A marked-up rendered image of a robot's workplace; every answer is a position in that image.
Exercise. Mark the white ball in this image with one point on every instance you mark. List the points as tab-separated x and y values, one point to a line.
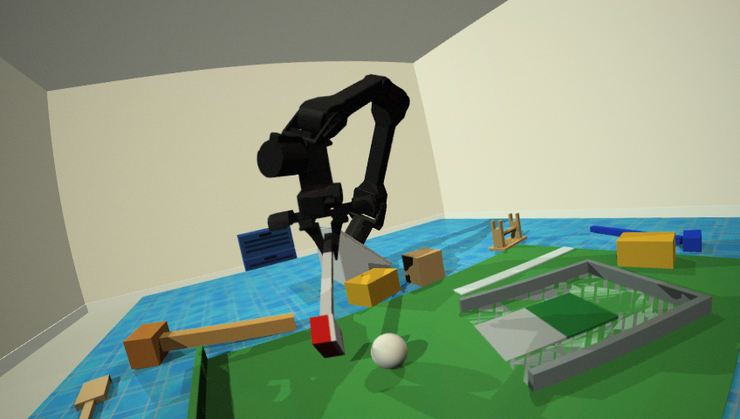
389	351

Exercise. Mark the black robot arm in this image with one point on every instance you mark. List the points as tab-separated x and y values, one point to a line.
304	151

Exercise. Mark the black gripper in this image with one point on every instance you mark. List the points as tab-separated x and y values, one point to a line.
361	205

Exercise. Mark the yellow rectangular block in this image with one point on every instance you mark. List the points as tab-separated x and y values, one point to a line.
646	249
372	287

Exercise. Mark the pale grey flat strip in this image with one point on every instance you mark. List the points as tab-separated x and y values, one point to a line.
510	272

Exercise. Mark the red putter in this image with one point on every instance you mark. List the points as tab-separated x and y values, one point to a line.
326	334

